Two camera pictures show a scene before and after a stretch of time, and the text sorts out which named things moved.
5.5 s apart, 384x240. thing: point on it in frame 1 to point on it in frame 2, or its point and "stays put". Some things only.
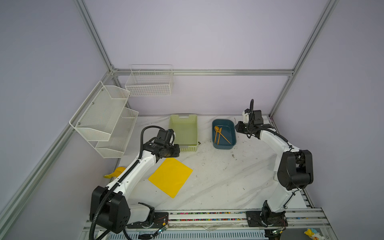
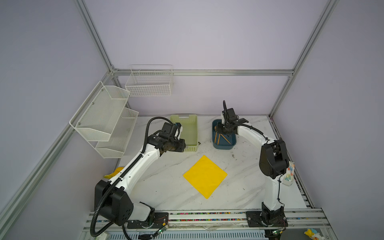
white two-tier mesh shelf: x=102 y=119 stays put
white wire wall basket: x=150 y=80 stays put
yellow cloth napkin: x=171 y=176 to x=205 y=176
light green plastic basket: x=185 y=130 stays put
